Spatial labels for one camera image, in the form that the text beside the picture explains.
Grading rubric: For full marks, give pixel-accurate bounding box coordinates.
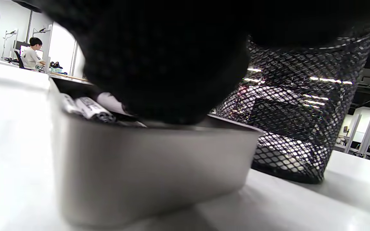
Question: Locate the black mesh pen holder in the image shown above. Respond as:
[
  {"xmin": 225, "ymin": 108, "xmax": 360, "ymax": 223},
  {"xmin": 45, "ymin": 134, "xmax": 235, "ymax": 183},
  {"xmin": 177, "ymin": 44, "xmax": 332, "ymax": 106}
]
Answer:
[{"xmin": 216, "ymin": 29, "xmax": 370, "ymax": 185}]

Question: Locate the grey metal tray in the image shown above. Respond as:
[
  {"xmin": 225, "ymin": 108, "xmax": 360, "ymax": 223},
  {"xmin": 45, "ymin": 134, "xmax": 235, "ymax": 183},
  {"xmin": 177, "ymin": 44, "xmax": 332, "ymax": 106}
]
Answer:
[{"xmin": 48, "ymin": 77, "xmax": 264, "ymax": 229}]

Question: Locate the white marker pen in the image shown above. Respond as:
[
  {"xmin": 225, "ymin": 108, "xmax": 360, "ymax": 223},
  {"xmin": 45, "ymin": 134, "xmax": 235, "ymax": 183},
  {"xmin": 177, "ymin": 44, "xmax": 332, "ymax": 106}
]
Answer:
[
  {"xmin": 75, "ymin": 96, "xmax": 117, "ymax": 124},
  {"xmin": 96, "ymin": 92, "xmax": 132, "ymax": 116},
  {"xmin": 60, "ymin": 93, "xmax": 86, "ymax": 118}
]

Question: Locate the person's right hand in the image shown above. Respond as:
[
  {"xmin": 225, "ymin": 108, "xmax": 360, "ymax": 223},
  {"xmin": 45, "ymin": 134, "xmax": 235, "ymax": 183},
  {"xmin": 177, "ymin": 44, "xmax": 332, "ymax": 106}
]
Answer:
[{"xmin": 0, "ymin": 0, "xmax": 370, "ymax": 125}]

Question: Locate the wooden stick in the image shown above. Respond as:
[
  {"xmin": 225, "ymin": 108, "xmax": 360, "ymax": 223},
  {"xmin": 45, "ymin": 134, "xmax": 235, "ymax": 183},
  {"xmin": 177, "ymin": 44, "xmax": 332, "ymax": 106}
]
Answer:
[{"xmin": 50, "ymin": 72, "xmax": 88, "ymax": 82}]

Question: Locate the dark computer monitor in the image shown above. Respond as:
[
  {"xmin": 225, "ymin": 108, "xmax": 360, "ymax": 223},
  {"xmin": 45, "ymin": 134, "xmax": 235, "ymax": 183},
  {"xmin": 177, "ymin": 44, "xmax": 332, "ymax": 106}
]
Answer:
[{"xmin": 15, "ymin": 40, "xmax": 31, "ymax": 52}]

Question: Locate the black office chair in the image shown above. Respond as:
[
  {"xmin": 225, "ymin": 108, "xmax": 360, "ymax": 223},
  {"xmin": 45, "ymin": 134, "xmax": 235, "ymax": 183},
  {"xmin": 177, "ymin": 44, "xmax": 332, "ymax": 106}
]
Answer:
[{"xmin": 14, "ymin": 50, "xmax": 34, "ymax": 70}]

